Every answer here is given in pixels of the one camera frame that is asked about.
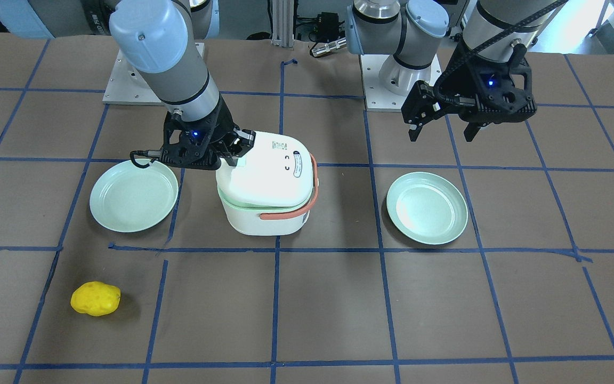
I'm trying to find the black idle gripper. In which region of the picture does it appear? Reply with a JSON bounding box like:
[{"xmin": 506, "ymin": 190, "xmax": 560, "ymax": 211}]
[{"xmin": 401, "ymin": 42, "xmax": 538, "ymax": 142}]

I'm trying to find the black gripper at cooker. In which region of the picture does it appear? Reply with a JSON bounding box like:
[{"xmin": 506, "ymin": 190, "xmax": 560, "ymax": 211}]
[{"xmin": 159, "ymin": 98, "xmax": 256, "ymax": 171}]

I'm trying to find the mint green plate near base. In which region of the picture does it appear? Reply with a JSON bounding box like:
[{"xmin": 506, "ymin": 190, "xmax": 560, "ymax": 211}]
[{"xmin": 386, "ymin": 172, "xmax": 468, "ymax": 245}]

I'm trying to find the mint green plate far side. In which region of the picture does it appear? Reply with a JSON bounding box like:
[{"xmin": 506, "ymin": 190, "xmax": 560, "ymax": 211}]
[{"xmin": 88, "ymin": 159, "xmax": 179, "ymax": 233}]

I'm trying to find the black box on back table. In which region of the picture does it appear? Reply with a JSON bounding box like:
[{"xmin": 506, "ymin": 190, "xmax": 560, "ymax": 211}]
[{"xmin": 314, "ymin": 12, "xmax": 340, "ymax": 42}]

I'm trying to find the yellow sponge potato toy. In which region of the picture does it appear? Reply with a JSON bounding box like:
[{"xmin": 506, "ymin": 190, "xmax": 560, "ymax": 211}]
[{"xmin": 70, "ymin": 281, "xmax": 122, "ymax": 317}]

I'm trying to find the white rice cooker orange handle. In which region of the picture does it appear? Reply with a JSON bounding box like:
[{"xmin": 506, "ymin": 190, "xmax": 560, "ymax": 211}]
[{"xmin": 216, "ymin": 131, "xmax": 319, "ymax": 237}]

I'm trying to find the aluminium frame post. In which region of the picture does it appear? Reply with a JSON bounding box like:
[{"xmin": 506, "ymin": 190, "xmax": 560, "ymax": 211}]
[{"xmin": 270, "ymin": 0, "xmax": 296, "ymax": 50}]

